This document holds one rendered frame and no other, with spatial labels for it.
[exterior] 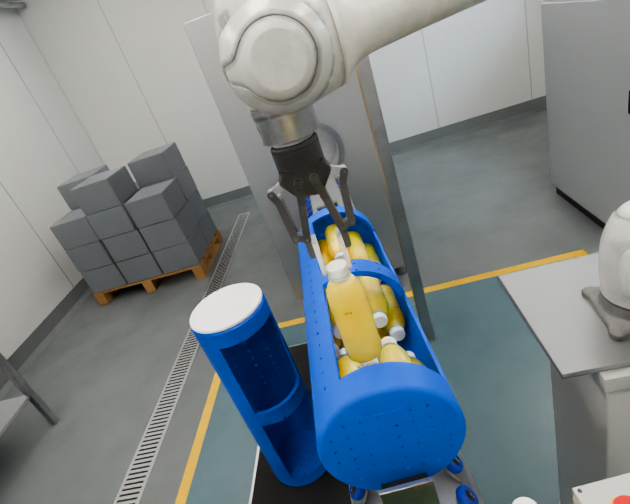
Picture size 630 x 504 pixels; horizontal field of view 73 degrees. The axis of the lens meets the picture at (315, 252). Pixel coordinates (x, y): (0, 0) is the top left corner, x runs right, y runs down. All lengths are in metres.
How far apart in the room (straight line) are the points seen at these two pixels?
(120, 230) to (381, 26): 4.02
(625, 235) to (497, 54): 5.03
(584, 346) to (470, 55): 4.99
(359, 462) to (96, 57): 5.81
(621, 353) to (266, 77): 0.94
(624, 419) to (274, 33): 1.09
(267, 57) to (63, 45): 6.03
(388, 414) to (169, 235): 3.60
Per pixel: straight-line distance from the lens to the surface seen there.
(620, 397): 1.17
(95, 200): 4.35
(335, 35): 0.46
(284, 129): 0.61
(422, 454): 0.93
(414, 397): 0.81
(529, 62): 6.11
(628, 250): 1.05
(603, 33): 3.01
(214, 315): 1.56
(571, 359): 1.10
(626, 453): 1.33
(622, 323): 1.17
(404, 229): 2.22
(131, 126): 6.25
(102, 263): 4.65
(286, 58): 0.41
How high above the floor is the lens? 1.80
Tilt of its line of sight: 27 degrees down
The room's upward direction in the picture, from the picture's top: 20 degrees counter-clockwise
